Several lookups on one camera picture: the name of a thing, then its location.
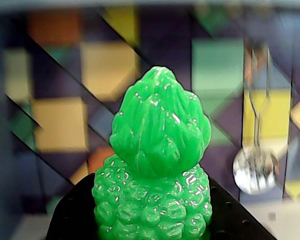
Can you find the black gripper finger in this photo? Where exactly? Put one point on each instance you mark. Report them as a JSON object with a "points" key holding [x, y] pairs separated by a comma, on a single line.
{"points": [[72, 215], [230, 220]]}

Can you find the green plastic pineapple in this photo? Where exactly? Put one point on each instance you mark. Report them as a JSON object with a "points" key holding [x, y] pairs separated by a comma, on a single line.
{"points": [[155, 162]]}

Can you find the steel toy ladle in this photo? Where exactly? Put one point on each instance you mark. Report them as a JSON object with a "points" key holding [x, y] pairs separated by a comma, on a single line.
{"points": [[255, 172]]}

